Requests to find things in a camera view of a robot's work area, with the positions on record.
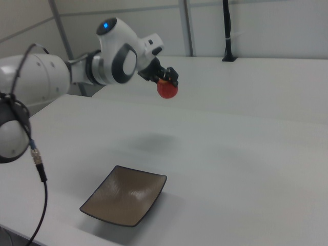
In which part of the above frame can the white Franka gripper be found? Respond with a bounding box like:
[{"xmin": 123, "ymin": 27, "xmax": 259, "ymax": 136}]
[{"xmin": 137, "ymin": 33, "xmax": 179, "ymax": 87}]

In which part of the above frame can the red apple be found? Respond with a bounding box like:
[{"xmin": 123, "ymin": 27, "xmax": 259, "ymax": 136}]
[{"xmin": 156, "ymin": 77, "xmax": 179, "ymax": 100}]

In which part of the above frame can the square brown ceramic plate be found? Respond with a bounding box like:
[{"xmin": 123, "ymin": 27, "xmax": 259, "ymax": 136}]
[{"xmin": 79, "ymin": 165, "xmax": 168, "ymax": 228}]

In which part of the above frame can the black pole with clamp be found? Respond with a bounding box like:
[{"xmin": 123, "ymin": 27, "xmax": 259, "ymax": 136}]
[{"xmin": 221, "ymin": 0, "xmax": 238, "ymax": 63}]

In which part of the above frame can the black arm cable with connector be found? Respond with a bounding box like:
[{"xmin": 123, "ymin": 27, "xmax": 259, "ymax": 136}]
[{"xmin": 0, "ymin": 43, "xmax": 51, "ymax": 246}]

